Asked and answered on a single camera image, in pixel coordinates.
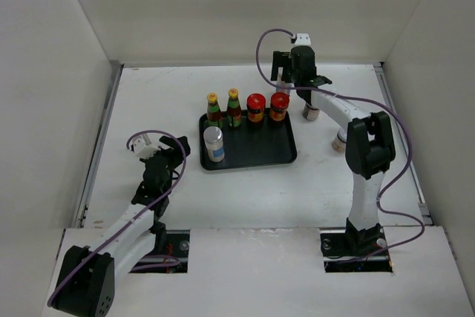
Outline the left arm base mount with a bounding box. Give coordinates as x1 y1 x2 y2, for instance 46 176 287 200
131 223 191 274

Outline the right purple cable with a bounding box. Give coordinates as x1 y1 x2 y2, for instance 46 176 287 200
255 28 426 264

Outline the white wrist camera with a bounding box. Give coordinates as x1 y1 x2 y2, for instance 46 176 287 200
291 33 312 48
128 134 158 160

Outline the tall silver-capped white bottle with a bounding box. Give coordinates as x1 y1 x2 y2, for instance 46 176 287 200
275 68 292 96

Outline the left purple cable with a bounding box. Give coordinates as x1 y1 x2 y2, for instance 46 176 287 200
46 129 187 309

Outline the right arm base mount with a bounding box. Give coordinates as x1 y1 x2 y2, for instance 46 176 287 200
320 220 393 273

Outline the grey-lid jar rear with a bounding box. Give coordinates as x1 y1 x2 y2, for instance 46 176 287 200
302 102 320 122

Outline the red-lid dark sauce jar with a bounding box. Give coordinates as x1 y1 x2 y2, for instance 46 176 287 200
268 92 290 126

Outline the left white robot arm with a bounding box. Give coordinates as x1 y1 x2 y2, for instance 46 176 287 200
47 131 191 316

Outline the purple cable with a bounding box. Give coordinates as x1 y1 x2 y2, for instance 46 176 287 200
46 129 187 309
255 28 426 264

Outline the red-label sauce bottle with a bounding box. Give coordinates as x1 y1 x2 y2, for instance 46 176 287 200
206 93 223 129

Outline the grey-lid jar front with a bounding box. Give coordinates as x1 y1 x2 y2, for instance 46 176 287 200
331 128 347 153

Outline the grey-lid jar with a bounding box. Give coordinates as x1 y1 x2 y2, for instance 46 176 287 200
331 128 347 153
302 102 320 122

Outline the black plastic tray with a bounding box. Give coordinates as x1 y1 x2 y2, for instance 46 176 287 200
199 108 298 171

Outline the green-label sauce bottle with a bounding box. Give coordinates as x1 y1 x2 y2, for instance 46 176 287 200
226 88 242 128

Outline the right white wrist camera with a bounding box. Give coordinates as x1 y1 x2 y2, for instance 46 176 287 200
291 33 312 48

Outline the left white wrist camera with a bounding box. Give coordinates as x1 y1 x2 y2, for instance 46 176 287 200
128 134 158 160

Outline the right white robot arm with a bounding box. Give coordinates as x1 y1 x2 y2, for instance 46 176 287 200
271 45 396 257

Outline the silver-lid white jar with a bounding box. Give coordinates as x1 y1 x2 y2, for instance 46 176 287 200
203 126 225 163

